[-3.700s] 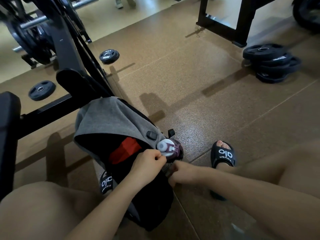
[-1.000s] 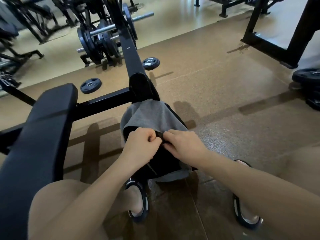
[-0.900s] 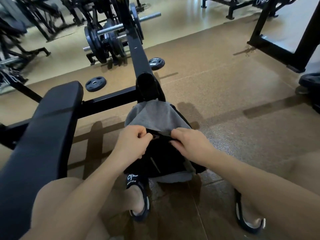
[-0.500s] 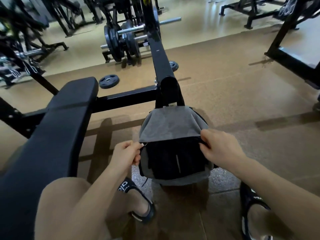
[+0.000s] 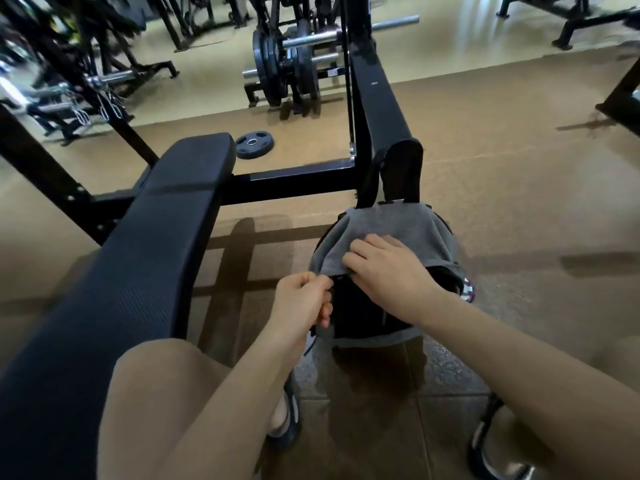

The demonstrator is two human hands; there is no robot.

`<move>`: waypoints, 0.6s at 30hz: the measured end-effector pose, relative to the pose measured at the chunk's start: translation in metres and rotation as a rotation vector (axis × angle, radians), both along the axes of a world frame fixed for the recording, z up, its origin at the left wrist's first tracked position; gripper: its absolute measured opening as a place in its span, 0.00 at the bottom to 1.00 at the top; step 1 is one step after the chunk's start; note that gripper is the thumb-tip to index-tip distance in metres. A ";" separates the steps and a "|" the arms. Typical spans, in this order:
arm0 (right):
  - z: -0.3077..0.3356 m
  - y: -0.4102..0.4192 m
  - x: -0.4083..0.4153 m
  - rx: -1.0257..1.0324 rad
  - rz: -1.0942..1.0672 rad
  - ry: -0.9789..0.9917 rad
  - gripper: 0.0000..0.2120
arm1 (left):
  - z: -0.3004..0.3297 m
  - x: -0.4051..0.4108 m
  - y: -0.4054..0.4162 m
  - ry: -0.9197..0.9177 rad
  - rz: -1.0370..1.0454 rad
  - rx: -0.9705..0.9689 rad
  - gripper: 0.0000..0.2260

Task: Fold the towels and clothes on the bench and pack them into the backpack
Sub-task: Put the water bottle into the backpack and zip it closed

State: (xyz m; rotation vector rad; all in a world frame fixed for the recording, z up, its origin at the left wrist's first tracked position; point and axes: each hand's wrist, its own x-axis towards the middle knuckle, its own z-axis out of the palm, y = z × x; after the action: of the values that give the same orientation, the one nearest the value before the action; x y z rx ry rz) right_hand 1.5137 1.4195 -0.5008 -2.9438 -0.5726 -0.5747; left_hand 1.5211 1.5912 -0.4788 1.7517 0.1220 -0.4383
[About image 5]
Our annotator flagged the small black weight plate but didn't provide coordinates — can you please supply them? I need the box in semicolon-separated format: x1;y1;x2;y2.
235;130;275;161

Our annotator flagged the person's right hand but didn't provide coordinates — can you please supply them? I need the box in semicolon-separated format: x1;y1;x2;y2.
341;233;453;328

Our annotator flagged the black steel bench frame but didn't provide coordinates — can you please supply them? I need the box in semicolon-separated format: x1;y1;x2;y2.
0;0;426;245

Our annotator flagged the person's left forearm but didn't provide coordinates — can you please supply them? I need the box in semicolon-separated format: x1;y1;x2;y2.
159;339;306;480

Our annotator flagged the black steel rack base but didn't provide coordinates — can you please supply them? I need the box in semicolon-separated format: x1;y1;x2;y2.
595;59;640;138

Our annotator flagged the dark grey backpack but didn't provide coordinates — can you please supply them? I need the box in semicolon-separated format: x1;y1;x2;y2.
302;138;466;358

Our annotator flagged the person's left hand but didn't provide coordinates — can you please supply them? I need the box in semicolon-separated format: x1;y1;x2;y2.
265;271;335;363

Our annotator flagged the black right slipper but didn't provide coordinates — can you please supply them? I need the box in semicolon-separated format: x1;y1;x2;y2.
467;392;539;480

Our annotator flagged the person's right forearm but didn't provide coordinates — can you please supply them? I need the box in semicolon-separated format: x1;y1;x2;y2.
425;299;640;480

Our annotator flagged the black exercise machine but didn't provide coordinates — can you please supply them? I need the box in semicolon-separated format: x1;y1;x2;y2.
495;0;640;51

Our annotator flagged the rack of black weight plates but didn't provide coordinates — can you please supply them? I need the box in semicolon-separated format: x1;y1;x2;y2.
242;14;421;118

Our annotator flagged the black slipper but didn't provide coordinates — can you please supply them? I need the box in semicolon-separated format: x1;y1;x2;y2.
467;392;539;480
265;374;303;453

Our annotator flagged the black left slipper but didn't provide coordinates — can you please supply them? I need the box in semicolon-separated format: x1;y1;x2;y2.
265;374;303;453

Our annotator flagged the black ribbed bench pad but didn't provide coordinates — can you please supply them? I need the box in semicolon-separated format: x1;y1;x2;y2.
0;133;237;480

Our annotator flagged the person's left leg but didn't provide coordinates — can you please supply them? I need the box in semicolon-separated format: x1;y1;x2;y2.
97;338;291;480

